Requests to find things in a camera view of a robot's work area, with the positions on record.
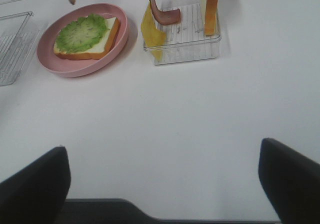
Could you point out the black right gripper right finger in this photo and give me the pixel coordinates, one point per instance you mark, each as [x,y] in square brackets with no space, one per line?
[291,182]

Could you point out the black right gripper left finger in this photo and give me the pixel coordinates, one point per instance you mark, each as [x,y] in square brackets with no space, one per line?
[36,194]

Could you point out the bread slice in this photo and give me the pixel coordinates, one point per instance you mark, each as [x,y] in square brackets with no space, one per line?
[208,10]
[99,50]

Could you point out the green lettuce leaf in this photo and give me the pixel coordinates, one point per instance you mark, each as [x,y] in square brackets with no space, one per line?
[82,34]

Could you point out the clear plastic tray left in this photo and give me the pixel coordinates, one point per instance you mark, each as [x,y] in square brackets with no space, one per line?
[14,46]

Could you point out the clear plastic tray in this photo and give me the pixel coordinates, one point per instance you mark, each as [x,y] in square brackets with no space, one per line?
[185,41]
[14,46]

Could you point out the pink round plate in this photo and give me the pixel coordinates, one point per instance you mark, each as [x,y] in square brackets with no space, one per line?
[69,68]

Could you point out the clear plastic tray right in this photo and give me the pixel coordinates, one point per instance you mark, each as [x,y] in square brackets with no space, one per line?
[185,41]

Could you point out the yellow cheese slice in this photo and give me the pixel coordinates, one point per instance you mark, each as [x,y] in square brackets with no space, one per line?
[151,35]

